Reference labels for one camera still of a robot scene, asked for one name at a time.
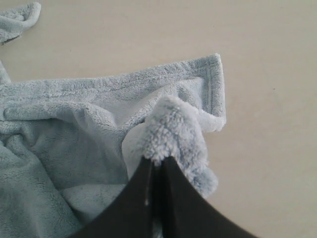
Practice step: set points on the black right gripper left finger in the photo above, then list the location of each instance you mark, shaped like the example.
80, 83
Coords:
130, 215

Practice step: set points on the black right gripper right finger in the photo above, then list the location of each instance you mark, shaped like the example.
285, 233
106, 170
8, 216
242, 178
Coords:
186, 214

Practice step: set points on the light blue fluffy towel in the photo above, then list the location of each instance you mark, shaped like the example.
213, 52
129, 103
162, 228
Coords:
69, 146

